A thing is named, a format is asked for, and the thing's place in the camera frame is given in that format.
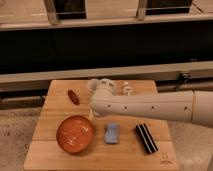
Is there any orange ceramic bowl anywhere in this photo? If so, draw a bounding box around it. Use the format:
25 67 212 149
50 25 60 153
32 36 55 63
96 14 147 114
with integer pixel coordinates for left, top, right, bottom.
56 115 94 154

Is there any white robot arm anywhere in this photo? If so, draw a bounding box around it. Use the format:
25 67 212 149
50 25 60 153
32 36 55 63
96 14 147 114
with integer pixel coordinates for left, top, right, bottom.
87 79 213 128

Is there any clear plastic cup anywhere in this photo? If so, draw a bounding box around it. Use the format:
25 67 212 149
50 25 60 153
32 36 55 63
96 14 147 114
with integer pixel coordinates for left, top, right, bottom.
87 79 99 93

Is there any white plastic bottle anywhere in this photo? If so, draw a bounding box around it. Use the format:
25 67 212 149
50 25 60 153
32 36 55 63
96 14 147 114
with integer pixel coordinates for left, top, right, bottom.
123 82 133 96

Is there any red chili pepper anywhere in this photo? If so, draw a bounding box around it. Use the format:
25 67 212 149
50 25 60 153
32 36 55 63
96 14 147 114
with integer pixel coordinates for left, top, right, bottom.
68 90 80 105

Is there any blue sponge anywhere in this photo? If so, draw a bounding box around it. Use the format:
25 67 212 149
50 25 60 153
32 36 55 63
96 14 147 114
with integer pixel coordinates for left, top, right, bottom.
104 123 119 144

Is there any wooden table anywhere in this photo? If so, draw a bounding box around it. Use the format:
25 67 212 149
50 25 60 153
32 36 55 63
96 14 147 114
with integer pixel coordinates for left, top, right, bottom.
24 80 179 171

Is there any black white striped box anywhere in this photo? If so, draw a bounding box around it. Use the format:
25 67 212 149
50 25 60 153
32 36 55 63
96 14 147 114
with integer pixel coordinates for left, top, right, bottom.
135 123 158 154

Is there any metal window railing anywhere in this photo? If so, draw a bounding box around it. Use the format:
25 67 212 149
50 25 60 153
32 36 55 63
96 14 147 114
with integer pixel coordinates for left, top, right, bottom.
0 0 213 31

